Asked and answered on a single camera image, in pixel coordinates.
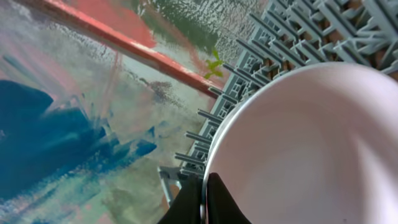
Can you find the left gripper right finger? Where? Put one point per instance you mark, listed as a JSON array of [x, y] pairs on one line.
[[222, 209]]

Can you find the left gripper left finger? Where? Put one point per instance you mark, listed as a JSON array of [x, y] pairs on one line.
[[186, 207]]

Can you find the pink bowl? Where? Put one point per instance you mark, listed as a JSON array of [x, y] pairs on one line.
[[317, 145]]

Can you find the grey dishwasher rack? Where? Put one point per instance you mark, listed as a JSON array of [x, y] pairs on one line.
[[289, 35]]

